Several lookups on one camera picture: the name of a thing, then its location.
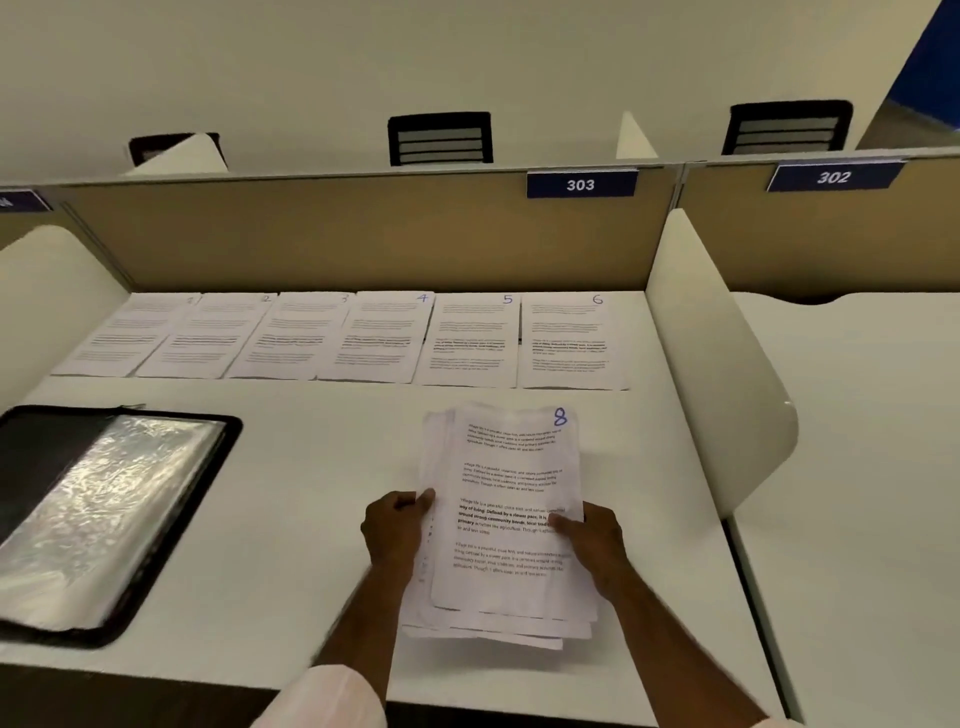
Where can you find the sheaf of printed papers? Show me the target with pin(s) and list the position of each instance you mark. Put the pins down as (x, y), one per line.
(510, 465)

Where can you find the blue desk number sign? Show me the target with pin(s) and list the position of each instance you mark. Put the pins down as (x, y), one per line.
(581, 184)
(834, 177)
(21, 201)

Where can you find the person's left hand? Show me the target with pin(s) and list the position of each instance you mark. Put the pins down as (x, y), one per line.
(391, 529)

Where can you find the white sleeve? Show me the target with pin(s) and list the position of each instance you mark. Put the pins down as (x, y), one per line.
(322, 701)

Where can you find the black zip folder, clear sleeves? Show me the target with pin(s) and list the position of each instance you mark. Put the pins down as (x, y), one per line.
(112, 510)

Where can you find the person's left forearm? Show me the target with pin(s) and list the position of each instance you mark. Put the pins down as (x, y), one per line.
(364, 619)

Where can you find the person's right thumb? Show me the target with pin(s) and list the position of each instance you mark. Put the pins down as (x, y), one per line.
(564, 525)

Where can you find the black office chair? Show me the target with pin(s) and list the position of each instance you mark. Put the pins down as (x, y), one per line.
(787, 127)
(154, 146)
(440, 139)

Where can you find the white desk divider panel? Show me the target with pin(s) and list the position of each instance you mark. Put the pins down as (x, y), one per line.
(187, 156)
(45, 300)
(712, 360)
(634, 139)

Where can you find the person's right hand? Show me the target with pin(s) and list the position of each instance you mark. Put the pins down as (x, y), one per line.
(600, 541)

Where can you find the person's left thumb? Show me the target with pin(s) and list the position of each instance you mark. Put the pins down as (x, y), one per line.
(421, 501)

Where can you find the tan partition panel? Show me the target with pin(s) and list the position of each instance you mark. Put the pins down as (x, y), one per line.
(337, 232)
(22, 225)
(825, 240)

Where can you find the person's right forearm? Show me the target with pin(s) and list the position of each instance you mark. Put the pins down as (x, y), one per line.
(667, 645)

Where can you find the row of printed sheets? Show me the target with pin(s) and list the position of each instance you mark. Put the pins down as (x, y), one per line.
(472, 337)

